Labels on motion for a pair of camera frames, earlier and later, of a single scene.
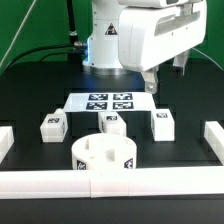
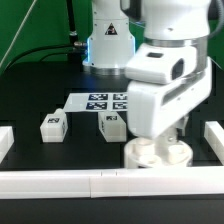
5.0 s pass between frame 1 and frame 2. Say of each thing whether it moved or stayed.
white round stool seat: moved
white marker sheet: stayed
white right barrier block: stayed
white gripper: moved
